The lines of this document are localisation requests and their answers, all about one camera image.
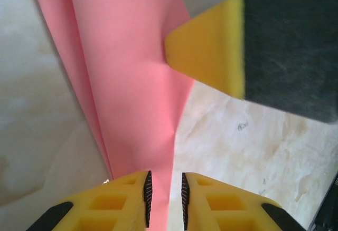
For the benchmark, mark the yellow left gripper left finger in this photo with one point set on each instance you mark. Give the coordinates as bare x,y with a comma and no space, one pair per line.
132,210

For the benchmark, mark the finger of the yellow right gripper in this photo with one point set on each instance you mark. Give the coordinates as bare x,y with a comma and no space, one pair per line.
211,49

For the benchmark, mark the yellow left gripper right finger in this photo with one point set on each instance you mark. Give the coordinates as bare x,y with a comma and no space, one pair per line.
200,210

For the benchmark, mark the pink cloth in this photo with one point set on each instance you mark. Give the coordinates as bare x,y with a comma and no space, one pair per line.
118,83

